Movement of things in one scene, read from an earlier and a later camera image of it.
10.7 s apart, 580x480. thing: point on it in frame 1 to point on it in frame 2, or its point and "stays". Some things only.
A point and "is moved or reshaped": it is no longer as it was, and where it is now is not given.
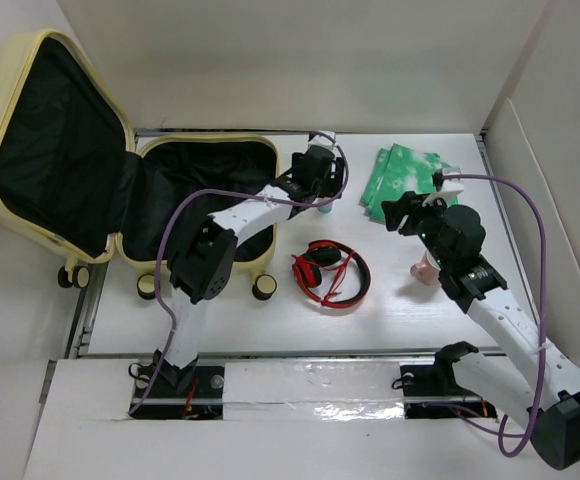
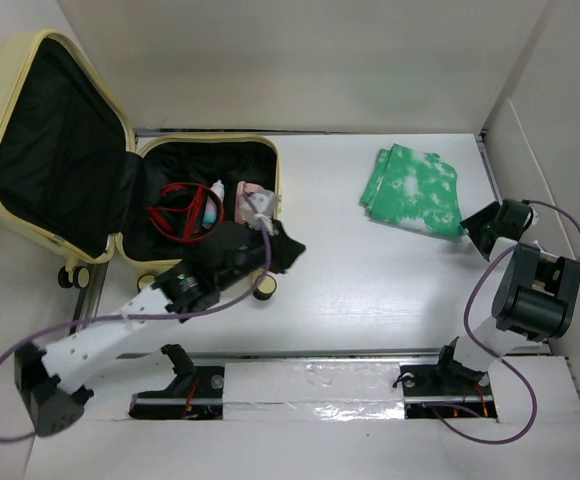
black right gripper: (410, 204) to (473, 222)
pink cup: (427, 270) is moved or reshaped
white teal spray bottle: (326, 208) to (211, 211)
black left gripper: (330, 189) to (286, 249)
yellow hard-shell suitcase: (53, 161) stays
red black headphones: (321, 255) to (186, 212)
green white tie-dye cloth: (399, 170) stays
